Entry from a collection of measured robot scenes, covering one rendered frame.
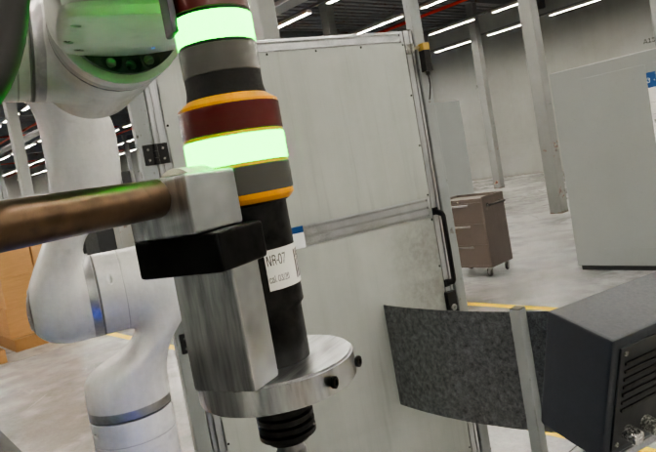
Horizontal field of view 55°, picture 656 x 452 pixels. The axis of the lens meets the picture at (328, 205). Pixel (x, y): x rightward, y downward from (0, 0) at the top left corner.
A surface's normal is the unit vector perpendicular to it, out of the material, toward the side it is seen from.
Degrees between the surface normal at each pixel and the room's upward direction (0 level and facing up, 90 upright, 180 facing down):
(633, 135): 90
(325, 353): 0
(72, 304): 92
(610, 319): 15
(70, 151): 97
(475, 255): 90
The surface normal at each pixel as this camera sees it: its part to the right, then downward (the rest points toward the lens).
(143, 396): 0.59, -0.07
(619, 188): -0.74, 0.17
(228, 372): -0.44, 0.13
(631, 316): -0.04, -0.96
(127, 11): 0.46, 0.63
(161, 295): 0.35, 0.04
